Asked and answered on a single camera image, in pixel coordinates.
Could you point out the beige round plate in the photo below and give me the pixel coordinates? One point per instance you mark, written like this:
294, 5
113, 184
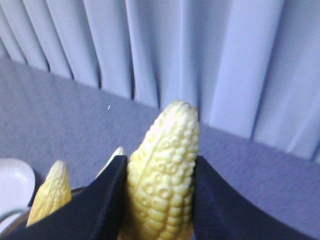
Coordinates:
16, 171

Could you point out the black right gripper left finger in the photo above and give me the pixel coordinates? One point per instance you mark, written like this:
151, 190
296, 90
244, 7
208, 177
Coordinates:
94, 214

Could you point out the green electric cooking pot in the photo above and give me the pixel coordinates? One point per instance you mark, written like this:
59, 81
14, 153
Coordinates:
12, 217

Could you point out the pale speckled corn cob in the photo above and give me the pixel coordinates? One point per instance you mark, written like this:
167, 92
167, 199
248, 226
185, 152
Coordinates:
160, 177

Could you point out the grey pleated curtain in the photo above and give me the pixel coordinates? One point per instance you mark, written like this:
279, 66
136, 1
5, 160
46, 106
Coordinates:
252, 67

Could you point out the yellow corn cob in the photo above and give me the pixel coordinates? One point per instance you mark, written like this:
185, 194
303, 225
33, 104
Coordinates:
119, 151
54, 193

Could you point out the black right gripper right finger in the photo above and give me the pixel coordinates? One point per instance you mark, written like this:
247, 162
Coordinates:
261, 204

